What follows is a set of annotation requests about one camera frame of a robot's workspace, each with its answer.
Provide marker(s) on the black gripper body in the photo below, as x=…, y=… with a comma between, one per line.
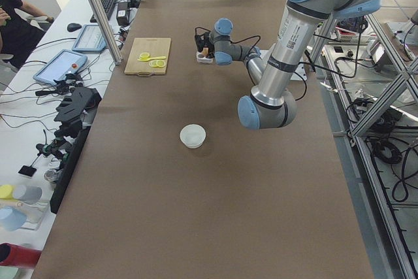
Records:
x=207, y=44

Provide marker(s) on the brown egg from bowl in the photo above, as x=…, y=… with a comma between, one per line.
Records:
x=205, y=51

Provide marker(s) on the clear plastic egg box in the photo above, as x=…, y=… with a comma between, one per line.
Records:
x=201, y=58

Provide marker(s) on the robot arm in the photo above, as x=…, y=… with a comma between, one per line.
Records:
x=270, y=104

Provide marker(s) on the lemon slice front pair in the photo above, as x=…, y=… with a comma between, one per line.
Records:
x=160, y=63

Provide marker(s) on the lemon slice pair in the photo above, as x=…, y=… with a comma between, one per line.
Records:
x=160, y=63
x=153, y=63

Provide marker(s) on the lemon slice back pair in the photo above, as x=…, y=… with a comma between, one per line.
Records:
x=153, y=63

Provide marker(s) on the wooden cutting board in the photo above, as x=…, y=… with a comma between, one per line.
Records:
x=154, y=46

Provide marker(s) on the lemon slice by knife tip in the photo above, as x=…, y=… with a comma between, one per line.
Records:
x=144, y=55

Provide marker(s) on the yellow plastic knife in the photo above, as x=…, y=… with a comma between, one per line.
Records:
x=153, y=58

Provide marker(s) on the white round bowl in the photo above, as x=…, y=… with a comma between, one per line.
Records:
x=192, y=135

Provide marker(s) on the black keyboard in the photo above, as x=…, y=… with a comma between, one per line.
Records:
x=108, y=6

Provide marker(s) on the blue teach pendant far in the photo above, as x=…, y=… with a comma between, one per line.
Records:
x=90, y=40

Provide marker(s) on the blue teach pendant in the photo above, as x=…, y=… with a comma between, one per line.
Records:
x=65, y=62
x=90, y=40

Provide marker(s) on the blue teach pendant near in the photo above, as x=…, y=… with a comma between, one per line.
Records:
x=65, y=62

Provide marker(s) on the aluminium frame post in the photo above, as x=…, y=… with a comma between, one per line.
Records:
x=106, y=30

